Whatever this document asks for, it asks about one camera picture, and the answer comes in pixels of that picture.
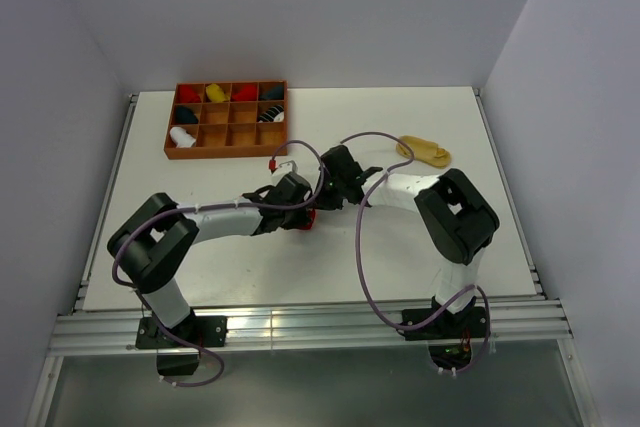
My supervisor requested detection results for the red santa sock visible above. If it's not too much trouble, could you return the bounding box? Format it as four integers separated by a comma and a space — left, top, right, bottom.
298, 209, 316, 231

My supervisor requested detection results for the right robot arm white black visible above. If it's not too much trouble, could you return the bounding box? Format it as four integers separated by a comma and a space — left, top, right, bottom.
315, 145, 500, 337

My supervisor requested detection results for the black white striped rolled sock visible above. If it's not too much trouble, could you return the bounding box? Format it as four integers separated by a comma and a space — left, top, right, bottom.
257, 104, 285, 123

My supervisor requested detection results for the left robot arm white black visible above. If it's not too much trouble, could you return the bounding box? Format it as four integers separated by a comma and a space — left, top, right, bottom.
107, 173, 312, 346

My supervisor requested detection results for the beige flat sock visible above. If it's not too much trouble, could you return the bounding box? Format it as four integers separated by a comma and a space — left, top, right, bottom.
396, 135, 452, 169

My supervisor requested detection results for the red rolled sock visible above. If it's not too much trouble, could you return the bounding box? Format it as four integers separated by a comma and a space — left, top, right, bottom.
177, 85, 201, 103
231, 84, 258, 102

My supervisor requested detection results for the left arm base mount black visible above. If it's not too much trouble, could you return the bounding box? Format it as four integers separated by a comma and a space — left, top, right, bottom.
135, 315, 227, 380

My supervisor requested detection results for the yellow rolled sock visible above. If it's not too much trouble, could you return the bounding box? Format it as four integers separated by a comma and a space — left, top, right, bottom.
205, 83, 229, 103

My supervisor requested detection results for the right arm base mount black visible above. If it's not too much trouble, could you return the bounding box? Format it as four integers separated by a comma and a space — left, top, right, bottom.
398, 304, 490, 371

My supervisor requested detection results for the wooden compartment tray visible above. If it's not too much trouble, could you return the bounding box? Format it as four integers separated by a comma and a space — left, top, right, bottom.
164, 80, 288, 160

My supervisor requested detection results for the red rolled sock left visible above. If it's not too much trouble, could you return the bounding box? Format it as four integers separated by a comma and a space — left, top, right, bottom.
177, 85, 201, 103

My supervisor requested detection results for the red rolled sock middle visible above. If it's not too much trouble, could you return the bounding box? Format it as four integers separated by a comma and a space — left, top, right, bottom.
231, 84, 258, 102

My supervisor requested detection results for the dark teal rolled sock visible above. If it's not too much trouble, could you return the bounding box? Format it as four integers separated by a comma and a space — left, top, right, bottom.
259, 85, 285, 101

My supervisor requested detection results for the dark navy rolled sock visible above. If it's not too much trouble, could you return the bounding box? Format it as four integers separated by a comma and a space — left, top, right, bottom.
173, 105, 199, 125

